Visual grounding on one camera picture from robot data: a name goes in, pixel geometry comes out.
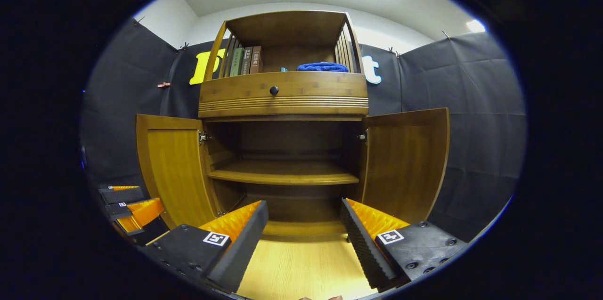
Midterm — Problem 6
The wooden double-door shoe cabinet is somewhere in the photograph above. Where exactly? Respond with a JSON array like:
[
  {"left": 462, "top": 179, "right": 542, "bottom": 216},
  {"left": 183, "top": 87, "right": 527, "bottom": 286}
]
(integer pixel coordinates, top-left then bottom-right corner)
[{"left": 136, "top": 10, "right": 450, "bottom": 242}]

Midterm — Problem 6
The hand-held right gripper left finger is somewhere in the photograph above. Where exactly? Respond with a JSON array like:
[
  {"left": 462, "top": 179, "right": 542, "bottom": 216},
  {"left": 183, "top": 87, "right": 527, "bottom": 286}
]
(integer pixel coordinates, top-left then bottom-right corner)
[{"left": 141, "top": 200, "right": 269, "bottom": 293}]

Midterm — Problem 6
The reddish brown book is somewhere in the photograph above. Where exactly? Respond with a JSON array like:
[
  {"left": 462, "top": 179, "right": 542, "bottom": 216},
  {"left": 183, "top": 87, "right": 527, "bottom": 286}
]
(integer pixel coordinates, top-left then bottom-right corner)
[{"left": 250, "top": 46, "right": 263, "bottom": 74}]

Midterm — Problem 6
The wooden cabinet drawer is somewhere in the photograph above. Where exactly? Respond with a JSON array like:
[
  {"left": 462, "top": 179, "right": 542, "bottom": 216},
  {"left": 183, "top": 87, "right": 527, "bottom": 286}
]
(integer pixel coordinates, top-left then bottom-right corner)
[{"left": 199, "top": 72, "right": 369, "bottom": 107}]

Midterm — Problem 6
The blue towel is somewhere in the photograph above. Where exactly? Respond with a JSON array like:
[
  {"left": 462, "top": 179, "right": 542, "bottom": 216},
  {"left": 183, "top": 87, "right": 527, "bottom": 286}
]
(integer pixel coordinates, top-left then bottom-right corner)
[{"left": 297, "top": 62, "right": 350, "bottom": 73}]

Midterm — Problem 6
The green book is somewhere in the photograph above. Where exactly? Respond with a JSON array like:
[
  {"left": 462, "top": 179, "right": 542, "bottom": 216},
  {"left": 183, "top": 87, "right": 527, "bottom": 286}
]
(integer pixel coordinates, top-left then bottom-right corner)
[{"left": 229, "top": 48, "right": 244, "bottom": 77}]

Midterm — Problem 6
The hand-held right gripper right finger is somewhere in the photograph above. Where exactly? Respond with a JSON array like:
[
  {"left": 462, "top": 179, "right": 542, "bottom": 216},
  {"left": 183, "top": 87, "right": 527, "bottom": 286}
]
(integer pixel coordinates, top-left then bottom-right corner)
[{"left": 340, "top": 198, "right": 468, "bottom": 291}]

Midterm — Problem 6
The wooden inner shelf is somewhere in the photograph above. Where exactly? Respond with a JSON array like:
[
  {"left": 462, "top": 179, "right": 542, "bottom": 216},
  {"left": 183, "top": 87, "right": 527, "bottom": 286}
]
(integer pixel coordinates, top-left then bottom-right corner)
[{"left": 208, "top": 161, "right": 359, "bottom": 186}]

